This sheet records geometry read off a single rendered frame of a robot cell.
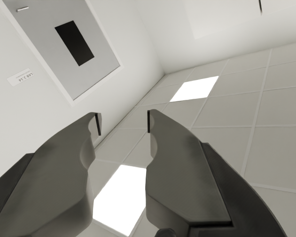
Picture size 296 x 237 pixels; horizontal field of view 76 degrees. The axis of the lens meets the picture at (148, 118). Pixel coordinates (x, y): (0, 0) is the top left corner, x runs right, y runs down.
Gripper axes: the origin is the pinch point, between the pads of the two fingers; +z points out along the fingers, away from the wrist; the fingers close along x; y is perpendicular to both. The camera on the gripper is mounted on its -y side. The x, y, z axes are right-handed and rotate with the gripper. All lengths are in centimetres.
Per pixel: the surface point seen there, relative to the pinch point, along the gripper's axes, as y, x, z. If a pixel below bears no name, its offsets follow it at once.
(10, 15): -1, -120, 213
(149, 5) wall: -8, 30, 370
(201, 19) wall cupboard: 11, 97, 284
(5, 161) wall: 121, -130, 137
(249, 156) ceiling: 91, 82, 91
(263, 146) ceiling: 86, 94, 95
